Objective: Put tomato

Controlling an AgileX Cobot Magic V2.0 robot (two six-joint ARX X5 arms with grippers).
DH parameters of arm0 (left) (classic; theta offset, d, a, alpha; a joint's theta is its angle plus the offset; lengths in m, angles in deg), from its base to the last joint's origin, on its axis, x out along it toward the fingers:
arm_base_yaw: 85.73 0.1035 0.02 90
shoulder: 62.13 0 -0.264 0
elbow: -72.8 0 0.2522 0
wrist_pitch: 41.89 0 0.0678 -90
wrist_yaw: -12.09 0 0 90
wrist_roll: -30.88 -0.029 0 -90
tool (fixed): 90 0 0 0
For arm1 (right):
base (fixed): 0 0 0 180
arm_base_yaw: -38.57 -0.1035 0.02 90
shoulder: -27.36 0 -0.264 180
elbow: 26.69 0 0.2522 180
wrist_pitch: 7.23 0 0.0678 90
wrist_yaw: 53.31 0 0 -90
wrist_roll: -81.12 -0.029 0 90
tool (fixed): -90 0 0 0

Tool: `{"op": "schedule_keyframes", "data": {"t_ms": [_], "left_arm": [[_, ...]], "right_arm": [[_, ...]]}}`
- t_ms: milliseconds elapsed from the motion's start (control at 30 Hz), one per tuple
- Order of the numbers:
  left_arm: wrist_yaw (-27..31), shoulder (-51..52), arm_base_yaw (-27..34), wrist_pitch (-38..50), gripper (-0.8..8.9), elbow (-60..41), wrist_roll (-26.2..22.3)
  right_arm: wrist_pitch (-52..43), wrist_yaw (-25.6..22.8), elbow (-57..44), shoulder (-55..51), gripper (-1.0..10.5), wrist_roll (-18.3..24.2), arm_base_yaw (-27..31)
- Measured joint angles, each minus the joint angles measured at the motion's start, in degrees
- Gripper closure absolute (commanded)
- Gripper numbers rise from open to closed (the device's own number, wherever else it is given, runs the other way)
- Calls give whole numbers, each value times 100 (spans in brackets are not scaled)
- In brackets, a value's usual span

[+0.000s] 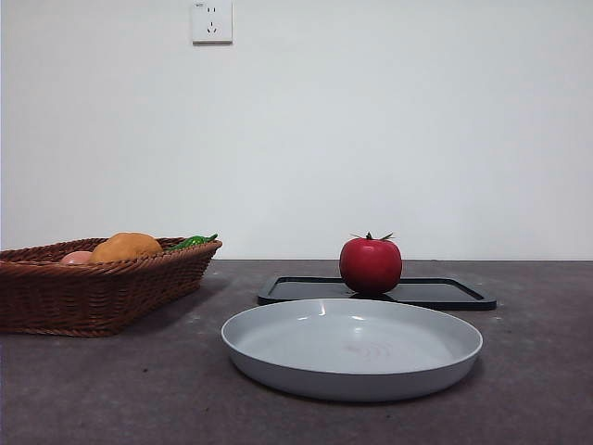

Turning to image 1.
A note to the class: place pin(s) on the red tomato with green stem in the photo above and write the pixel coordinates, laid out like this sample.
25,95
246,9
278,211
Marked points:
370,264

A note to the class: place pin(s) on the green pepper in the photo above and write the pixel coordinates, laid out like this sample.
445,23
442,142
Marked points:
194,241

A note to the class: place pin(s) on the grey round plate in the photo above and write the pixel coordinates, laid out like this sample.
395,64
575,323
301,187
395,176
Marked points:
352,343

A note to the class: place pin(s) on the black rectangular tray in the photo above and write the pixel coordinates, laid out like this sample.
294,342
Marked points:
440,291

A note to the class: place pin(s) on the orange-brown potato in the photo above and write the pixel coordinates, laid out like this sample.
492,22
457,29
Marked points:
125,245

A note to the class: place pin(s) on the brown wicker basket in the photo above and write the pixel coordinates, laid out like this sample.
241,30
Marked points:
92,296

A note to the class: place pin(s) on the pale pink round food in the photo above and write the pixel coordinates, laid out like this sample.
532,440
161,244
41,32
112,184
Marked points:
78,257

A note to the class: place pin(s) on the white wall socket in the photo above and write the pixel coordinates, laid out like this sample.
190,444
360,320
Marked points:
212,23

